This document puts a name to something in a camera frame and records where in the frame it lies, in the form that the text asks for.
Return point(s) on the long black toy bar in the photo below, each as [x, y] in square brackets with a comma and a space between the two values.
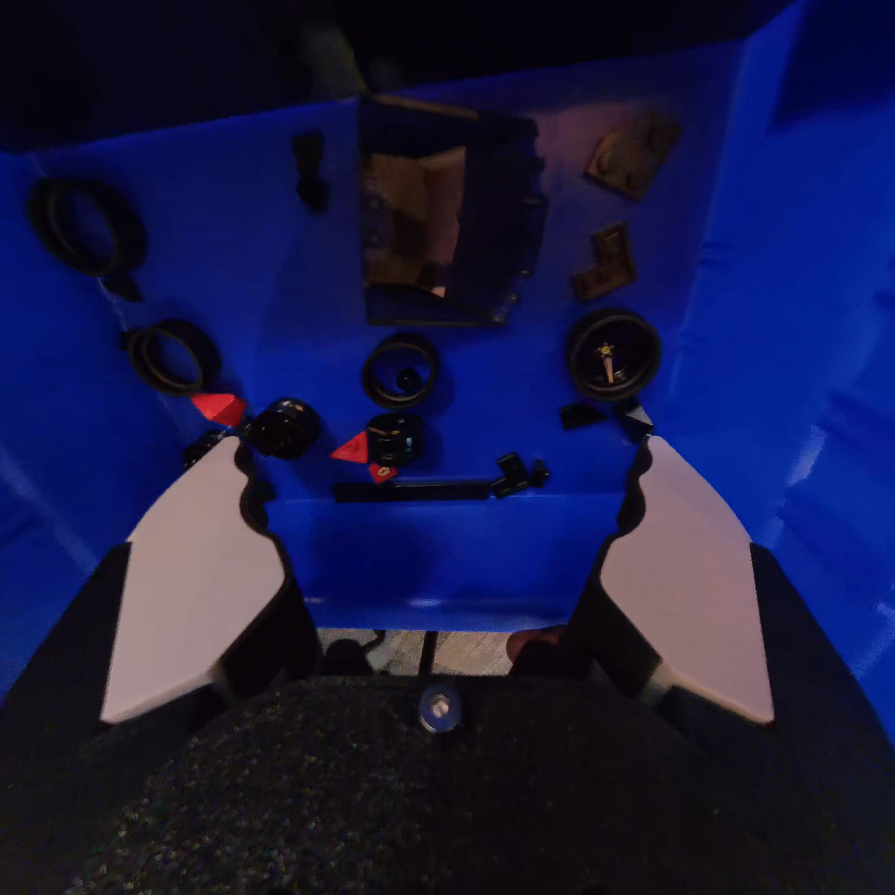
[412, 491]

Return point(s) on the large dark plastic piece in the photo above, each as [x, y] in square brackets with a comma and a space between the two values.
[503, 210]

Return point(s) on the red sloped toy brick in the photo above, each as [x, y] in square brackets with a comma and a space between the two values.
[353, 449]
[220, 407]

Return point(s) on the small round black toy stud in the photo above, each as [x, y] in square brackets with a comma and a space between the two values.
[408, 380]
[539, 474]

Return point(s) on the flat black toy tile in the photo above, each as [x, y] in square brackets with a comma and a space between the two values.
[582, 417]

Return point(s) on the black toy wheel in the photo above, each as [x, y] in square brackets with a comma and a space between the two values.
[395, 439]
[614, 355]
[283, 428]

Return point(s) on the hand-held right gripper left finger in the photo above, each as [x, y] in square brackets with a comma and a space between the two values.
[189, 580]

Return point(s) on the small red toy plate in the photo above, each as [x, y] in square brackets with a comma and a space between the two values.
[382, 472]

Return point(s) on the small black toy bracket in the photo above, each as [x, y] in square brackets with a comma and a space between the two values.
[509, 475]

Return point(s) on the tan angled toy plate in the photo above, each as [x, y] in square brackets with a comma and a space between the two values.
[608, 262]

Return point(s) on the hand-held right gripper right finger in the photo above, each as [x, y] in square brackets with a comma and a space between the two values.
[692, 580]

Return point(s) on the tall black toy piece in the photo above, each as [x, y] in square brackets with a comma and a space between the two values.
[311, 171]

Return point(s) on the blue plastic storage bin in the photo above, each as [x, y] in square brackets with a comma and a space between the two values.
[454, 559]

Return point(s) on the black rubber toy tyre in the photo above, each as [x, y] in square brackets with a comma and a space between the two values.
[42, 224]
[374, 391]
[210, 356]

